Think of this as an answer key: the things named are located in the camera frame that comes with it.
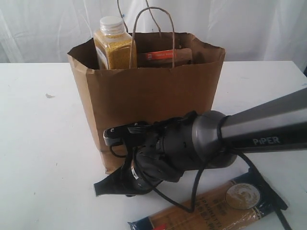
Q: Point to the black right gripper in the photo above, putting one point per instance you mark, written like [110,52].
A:
[145,167]

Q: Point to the brown paper shopping bag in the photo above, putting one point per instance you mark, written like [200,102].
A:
[147,92]

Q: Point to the spaghetti package dark blue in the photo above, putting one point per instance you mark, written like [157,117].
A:
[233,205]

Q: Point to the yellow millet grain pack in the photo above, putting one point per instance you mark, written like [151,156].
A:
[114,46]

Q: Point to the brown kraft pouch white label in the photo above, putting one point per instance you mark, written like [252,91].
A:
[164,59]

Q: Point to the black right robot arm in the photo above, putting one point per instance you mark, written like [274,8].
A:
[211,137]

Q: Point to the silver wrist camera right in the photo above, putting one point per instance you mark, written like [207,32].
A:
[133,134]

